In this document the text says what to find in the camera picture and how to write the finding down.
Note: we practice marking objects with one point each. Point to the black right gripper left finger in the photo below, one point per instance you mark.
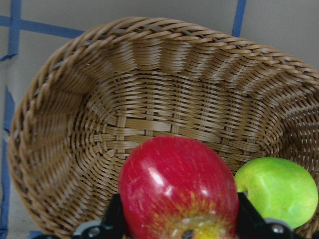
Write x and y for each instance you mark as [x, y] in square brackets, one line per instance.
[111, 226]

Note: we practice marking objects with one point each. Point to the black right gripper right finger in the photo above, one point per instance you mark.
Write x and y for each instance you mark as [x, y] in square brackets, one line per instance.
[251, 225]

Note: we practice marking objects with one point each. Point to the green apple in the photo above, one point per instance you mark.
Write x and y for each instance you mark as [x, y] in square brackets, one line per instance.
[279, 189]

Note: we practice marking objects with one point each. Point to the dark red apple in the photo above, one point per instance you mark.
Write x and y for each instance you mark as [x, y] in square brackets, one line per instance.
[173, 187]

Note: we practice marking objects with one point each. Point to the wicker basket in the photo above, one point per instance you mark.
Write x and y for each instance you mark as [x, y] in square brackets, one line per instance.
[116, 85]

